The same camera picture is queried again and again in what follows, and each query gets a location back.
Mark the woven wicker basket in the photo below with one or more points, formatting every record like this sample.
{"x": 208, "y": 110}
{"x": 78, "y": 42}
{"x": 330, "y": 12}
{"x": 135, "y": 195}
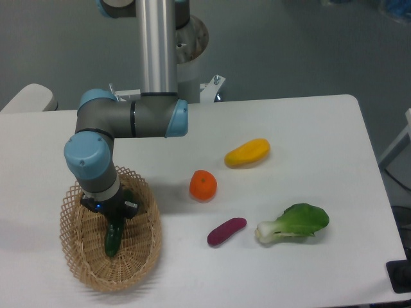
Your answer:
{"x": 82, "y": 235}

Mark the yellow mango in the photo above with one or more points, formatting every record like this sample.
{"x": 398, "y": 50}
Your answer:
{"x": 249, "y": 153}

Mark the blue object top right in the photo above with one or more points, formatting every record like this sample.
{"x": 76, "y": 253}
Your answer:
{"x": 397, "y": 10}

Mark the white furniture frame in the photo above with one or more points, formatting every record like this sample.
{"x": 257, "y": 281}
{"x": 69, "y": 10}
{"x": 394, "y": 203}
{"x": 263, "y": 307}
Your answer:
{"x": 396, "y": 146}

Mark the purple sweet potato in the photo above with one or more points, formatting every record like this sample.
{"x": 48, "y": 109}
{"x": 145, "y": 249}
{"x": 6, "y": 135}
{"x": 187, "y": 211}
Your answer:
{"x": 224, "y": 231}

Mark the black device at table edge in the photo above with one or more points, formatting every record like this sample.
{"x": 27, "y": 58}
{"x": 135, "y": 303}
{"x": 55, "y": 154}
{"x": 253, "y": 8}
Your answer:
{"x": 399, "y": 275}

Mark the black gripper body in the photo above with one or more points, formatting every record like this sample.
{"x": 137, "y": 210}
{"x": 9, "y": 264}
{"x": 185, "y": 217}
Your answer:
{"x": 112, "y": 208}

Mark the green cucumber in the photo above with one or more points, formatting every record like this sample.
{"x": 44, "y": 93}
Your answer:
{"x": 114, "y": 233}

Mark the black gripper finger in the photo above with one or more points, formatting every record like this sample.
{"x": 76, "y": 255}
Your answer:
{"x": 89, "y": 203}
{"x": 130, "y": 209}

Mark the green bok choy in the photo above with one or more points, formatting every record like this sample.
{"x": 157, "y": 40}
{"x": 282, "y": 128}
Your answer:
{"x": 299, "y": 220}

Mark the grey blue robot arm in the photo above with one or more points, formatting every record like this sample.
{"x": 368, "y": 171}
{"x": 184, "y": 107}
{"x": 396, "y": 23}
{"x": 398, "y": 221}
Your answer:
{"x": 102, "y": 117}

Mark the white chair armrest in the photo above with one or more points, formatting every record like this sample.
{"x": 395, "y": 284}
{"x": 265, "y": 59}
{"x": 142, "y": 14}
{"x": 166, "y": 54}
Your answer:
{"x": 32, "y": 98}

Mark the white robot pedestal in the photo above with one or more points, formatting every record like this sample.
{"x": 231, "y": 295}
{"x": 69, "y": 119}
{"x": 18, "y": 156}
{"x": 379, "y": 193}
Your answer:
{"x": 189, "y": 64}

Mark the orange tangerine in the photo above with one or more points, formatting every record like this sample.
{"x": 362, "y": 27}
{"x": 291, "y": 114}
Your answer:
{"x": 203, "y": 185}

